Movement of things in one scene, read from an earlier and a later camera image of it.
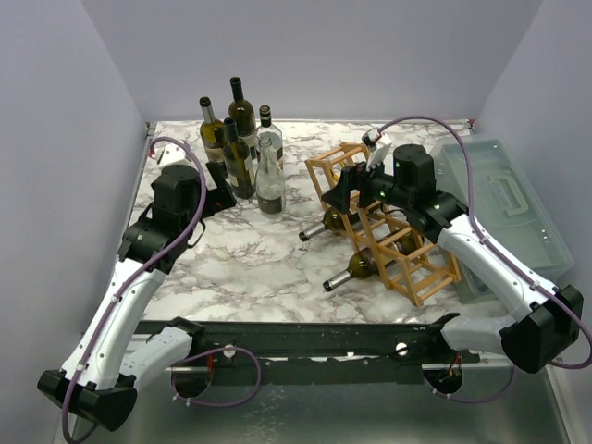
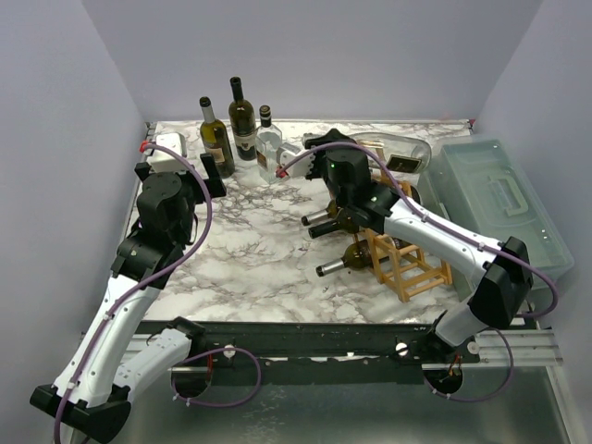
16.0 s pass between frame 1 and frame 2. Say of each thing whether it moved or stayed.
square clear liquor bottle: stayed
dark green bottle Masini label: stayed
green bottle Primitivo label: stayed
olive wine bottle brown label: moved
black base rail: stayed
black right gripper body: moved
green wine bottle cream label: moved
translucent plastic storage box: stayed
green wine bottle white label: moved
